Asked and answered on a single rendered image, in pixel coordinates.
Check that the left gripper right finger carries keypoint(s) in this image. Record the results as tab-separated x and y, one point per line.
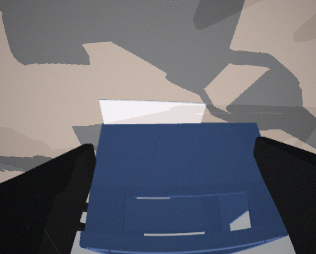
290	176

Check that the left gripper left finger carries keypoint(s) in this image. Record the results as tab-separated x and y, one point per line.
40	210

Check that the blue plastic crate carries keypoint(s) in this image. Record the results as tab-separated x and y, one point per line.
188	163

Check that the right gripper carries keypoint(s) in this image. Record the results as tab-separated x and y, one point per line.
81	226

